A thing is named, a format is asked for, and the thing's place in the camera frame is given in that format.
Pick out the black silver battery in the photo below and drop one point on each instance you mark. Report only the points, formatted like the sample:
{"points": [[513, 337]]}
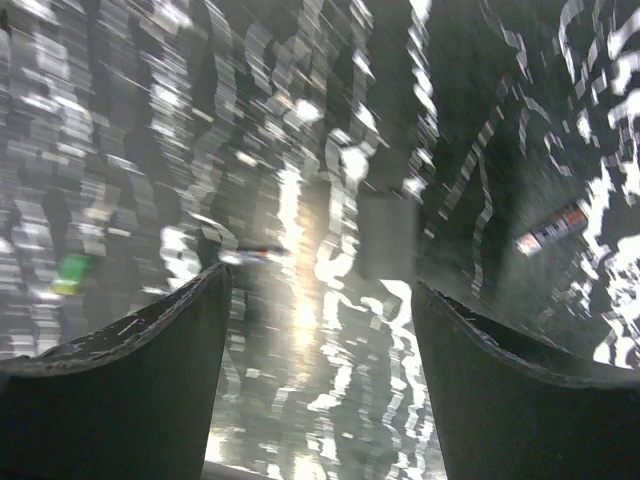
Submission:
{"points": [[569, 219]]}

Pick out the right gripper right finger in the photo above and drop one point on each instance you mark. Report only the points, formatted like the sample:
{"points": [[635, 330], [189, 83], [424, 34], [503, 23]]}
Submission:
{"points": [[508, 406]]}

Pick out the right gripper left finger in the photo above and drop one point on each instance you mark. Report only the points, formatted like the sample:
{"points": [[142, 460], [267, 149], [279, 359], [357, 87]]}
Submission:
{"points": [[132, 400]]}

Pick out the green orange battery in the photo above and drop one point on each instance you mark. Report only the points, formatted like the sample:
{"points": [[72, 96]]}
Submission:
{"points": [[73, 272]]}

